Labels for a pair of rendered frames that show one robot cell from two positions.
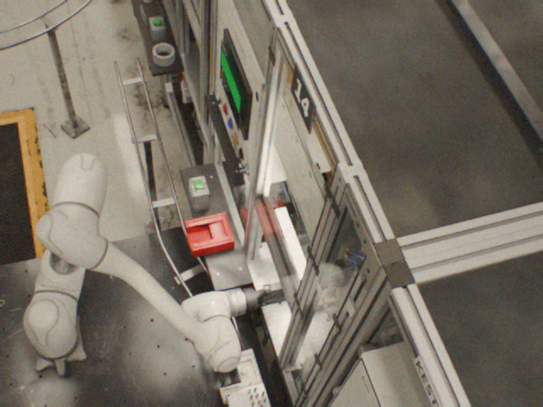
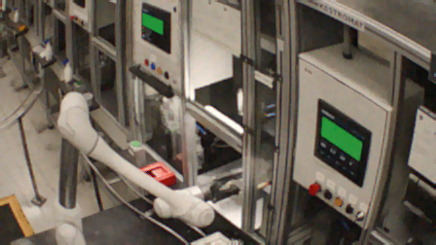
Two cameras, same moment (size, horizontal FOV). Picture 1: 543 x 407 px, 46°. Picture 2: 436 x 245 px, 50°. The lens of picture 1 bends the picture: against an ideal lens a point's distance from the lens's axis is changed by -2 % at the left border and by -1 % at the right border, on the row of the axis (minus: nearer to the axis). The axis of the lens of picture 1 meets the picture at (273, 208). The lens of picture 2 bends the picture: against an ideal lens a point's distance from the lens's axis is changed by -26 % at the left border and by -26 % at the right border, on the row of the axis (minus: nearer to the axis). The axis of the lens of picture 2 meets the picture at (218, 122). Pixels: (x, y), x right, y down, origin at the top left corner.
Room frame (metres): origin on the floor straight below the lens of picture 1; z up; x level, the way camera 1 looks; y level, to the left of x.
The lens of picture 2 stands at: (-1.12, 0.27, 2.53)
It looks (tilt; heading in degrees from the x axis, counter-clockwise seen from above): 31 degrees down; 351
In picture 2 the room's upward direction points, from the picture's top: 1 degrees counter-clockwise
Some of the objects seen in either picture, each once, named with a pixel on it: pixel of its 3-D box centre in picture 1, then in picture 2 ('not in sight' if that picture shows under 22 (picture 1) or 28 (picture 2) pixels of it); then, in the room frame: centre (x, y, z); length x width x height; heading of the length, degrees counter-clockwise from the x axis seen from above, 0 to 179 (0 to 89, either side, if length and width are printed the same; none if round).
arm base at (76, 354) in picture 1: (57, 345); not in sight; (0.69, 0.68, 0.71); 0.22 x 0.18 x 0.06; 26
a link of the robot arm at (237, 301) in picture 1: (236, 302); (194, 197); (0.85, 0.07, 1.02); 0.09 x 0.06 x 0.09; 26
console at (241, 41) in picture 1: (273, 78); (176, 23); (1.31, 0.07, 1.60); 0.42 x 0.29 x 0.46; 26
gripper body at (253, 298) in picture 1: (256, 297); (208, 192); (0.88, 0.00, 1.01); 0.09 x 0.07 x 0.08; 116
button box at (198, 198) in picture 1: (201, 193); (138, 155); (1.27, 0.27, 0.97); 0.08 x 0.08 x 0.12; 26
